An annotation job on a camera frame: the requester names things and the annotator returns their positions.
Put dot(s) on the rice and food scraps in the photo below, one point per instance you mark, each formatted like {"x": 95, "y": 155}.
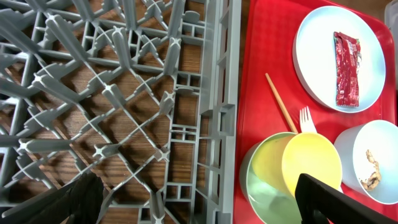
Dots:
{"x": 369, "y": 172}

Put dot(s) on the green saucer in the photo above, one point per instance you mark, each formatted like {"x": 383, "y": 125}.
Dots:
{"x": 269, "y": 204}

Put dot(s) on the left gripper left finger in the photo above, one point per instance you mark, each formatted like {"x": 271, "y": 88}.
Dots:
{"x": 77, "y": 202}

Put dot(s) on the light blue plate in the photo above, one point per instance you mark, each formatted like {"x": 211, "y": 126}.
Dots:
{"x": 315, "y": 63}

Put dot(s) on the red sauce packet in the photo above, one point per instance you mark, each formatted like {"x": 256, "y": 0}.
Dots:
{"x": 348, "y": 59}

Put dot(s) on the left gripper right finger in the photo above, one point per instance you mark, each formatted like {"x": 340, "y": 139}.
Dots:
{"x": 318, "y": 203}

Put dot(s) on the red plastic tray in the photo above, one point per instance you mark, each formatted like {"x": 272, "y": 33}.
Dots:
{"x": 268, "y": 60}

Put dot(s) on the grey dishwasher rack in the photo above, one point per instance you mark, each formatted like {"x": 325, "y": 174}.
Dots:
{"x": 143, "y": 94}

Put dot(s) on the light blue bowl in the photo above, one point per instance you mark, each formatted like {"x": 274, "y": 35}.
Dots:
{"x": 380, "y": 137}

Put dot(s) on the wooden chopstick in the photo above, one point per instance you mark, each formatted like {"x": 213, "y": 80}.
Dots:
{"x": 281, "y": 105}

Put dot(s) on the clear plastic bin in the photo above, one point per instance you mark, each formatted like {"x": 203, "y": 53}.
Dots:
{"x": 390, "y": 15}

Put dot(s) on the yellow plastic cup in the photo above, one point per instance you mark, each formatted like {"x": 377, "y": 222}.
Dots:
{"x": 279, "y": 162}

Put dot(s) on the white plastic fork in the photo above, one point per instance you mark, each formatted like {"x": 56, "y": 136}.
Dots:
{"x": 306, "y": 122}

